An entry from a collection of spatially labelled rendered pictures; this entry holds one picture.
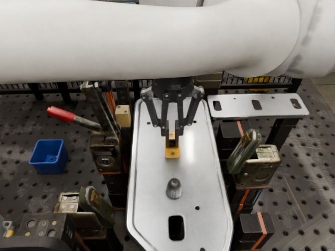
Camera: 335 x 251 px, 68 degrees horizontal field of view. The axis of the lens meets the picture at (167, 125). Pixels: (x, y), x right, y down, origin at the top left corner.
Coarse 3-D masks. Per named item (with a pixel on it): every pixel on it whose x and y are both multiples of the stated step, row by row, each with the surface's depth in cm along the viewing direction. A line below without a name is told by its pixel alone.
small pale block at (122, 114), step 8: (120, 112) 63; (128, 112) 64; (120, 120) 65; (128, 120) 65; (128, 128) 67; (128, 136) 70; (128, 144) 73; (128, 152) 76; (128, 160) 79; (128, 168) 82
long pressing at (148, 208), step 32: (160, 128) 68; (192, 128) 68; (160, 160) 61; (192, 160) 61; (128, 192) 55; (160, 192) 55; (192, 192) 55; (224, 192) 56; (128, 224) 50; (160, 224) 50; (192, 224) 50; (224, 224) 50
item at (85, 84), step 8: (80, 88) 48; (88, 88) 47; (96, 88) 48; (104, 88) 47; (88, 96) 48; (96, 96) 48; (96, 104) 50; (104, 104) 54; (96, 112) 51; (104, 112) 52; (104, 120) 53; (112, 120) 57; (104, 128) 55; (112, 128) 55
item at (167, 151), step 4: (172, 132) 65; (164, 136) 64; (172, 136) 64; (164, 140) 64; (172, 140) 62; (172, 144) 62; (168, 148) 62; (172, 148) 62; (176, 148) 62; (168, 152) 61; (176, 152) 61; (168, 156) 60; (172, 156) 60; (176, 156) 60
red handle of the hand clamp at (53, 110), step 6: (48, 108) 52; (54, 108) 53; (48, 114) 52; (54, 114) 52; (60, 114) 53; (66, 114) 53; (72, 114) 54; (66, 120) 54; (72, 120) 54; (78, 120) 55; (84, 120) 56; (84, 126) 56; (90, 126) 56; (96, 126) 56; (102, 132) 58
